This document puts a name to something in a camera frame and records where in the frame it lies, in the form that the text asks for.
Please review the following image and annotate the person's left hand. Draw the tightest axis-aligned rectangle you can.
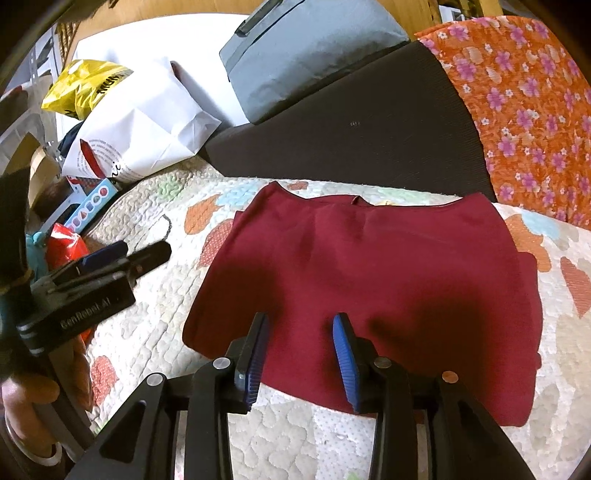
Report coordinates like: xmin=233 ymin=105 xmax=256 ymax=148
xmin=2 ymin=375 xmax=61 ymax=444

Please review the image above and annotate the maroon sweater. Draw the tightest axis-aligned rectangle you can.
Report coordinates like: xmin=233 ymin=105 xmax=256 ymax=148
xmin=182 ymin=181 xmax=543 ymax=428

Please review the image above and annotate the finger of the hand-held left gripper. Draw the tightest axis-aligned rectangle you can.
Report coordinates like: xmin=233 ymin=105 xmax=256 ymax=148
xmin=48 ymin=240 xmax=130 ymax=288
xmin=99 ymin=242 xmax=172 ymax=284

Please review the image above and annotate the dark blue cloth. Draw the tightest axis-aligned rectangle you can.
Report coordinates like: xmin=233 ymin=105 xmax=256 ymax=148
xmin=59 ymin=122 xmax=88 ymax=158

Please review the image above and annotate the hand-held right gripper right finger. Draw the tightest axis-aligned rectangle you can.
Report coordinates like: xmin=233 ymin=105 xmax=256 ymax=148
xmin=332 ymin=312 xmax=539 ymax=480

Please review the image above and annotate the grey bag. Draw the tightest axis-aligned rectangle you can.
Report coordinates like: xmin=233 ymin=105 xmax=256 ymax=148
xmin=218 ymin=0 xmax=411 ymax=125

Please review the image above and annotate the orange floral cloth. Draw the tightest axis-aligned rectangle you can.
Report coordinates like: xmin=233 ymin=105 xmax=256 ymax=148
xmin=414 ymin=16 xmax=591 ymax=229

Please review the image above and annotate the white perforated metal bracket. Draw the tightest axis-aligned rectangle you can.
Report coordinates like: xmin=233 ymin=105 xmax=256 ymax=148
xmin=39 ymin=143 xmax=63 ymax=167

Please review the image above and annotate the quilted patterned blanket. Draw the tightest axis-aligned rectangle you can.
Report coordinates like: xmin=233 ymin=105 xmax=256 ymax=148
xmin=83 ymin=161 xmax=591 ymax=480

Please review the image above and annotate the white paper bag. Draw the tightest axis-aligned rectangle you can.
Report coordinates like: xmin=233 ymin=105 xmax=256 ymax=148
xmin=61 ymin=58 xmax=223 ymax=183

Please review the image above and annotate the colourful printed box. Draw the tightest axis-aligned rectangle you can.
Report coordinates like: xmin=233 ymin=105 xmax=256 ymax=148
xmin=64 ymin=175 xmax=122 ymax=232

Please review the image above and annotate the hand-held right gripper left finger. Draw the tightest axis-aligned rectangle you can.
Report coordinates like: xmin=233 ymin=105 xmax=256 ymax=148
xmin=65 ymin=312 xmax=271 ymax=480

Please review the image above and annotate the cardboard box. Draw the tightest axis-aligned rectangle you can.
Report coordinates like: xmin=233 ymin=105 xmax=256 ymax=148
xmin=25 ymin=134 xmax=63 ymax=204

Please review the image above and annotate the red plastic bag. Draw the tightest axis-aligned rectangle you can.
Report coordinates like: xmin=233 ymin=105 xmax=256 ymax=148
xmin=44 ymin=223 xmax=93 ymax=278

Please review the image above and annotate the black cushion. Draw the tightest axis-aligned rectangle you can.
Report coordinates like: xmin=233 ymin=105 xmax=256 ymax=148
xmin=203 ymin=39 xmax=499 ymax=204

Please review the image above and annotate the person's left forearm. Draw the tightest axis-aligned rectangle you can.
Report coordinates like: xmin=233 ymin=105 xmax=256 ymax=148
xmin=0 ymin=429 xmax=70 ymax=480

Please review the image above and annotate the yellow plastic bag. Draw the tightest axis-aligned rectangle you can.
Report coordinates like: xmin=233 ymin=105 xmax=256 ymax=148
xmin=41 ymin=59 xmax=134 ymax=121

